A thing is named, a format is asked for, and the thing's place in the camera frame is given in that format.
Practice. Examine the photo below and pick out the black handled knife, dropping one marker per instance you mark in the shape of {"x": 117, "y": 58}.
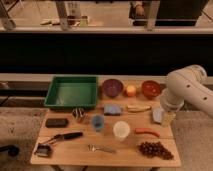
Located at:
{"x": 67, "y": 136}

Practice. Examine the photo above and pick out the silver fork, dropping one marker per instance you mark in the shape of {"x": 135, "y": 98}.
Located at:
{"x": 95, "y": 148}

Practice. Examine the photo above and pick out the white plastic cup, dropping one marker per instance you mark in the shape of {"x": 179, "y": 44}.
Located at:
{"x": 121, "y": 130}

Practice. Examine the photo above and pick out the blue sponge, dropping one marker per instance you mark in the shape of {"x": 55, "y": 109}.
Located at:
{"x": 112, "y": 110}

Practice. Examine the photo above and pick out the red chili pepper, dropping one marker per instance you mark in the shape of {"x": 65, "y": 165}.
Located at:
{"x": 146, "y": 131}

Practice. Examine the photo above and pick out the blue plastic cup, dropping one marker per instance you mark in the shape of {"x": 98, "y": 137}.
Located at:
{"x": 98, "y": 122}

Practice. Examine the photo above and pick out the yellow sponge block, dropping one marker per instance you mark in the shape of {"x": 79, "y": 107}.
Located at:
{"x": 167, "y": 118}

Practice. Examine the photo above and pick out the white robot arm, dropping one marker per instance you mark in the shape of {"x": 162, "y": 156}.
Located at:
{"x": 186, "y": 84}

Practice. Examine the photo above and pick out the bunch of dark grapes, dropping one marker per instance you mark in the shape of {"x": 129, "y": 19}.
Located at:
{"x": 155, "y": 149}

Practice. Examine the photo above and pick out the green plastic tray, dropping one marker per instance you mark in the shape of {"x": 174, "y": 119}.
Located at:
{"x": 72, "y": 92}

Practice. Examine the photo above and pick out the orange apple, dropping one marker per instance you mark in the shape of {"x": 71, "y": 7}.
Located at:
{"x": 131, "y": 90}

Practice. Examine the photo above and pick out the red bowl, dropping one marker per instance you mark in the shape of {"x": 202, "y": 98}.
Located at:
{"x": 150, "y": 89}

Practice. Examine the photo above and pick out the black object on floor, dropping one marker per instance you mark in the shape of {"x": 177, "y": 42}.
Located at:
{"x": 11, "y": 149}

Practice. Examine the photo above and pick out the black rectangular case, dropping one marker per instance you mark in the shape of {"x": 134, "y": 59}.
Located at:
{"x": 56, "y": 122}

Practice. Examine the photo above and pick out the purple bowl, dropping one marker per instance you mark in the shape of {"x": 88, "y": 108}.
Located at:
{"x": 112, "y": 87}

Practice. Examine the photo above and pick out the yellow banana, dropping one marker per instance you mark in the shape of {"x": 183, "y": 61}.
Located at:
{"x": 138, "y": 108}

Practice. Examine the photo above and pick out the black binder clip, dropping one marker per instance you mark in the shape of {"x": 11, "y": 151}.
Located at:
{"x": 43, "y": 150}

